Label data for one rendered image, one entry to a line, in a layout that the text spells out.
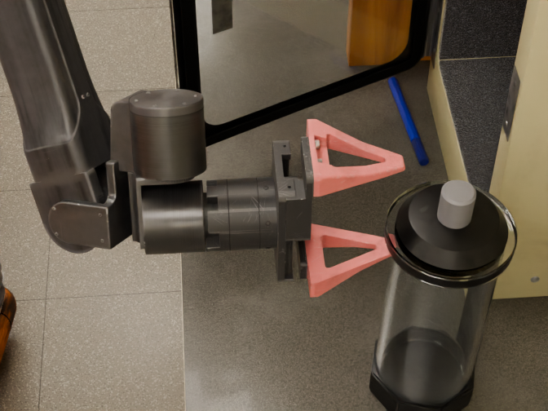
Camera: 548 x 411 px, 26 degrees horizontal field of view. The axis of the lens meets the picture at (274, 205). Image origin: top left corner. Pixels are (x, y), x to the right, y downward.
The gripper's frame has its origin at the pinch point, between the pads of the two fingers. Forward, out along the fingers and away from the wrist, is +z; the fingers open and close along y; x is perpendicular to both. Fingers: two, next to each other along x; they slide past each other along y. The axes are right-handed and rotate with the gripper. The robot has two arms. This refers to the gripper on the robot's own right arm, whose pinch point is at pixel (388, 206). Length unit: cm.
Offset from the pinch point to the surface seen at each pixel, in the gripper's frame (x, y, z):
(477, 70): 36.3, -16.8, 16.3
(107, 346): 78, -117, -36
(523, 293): 10.2, -24.4, 17.1
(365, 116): 38.0, -24.4, 4.4
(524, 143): 9.5, -2.8, 13.6
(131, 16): 178, -114, -32
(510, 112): 10.6, 0.1, 12.1
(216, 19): 27.7, -1.7, -12.8
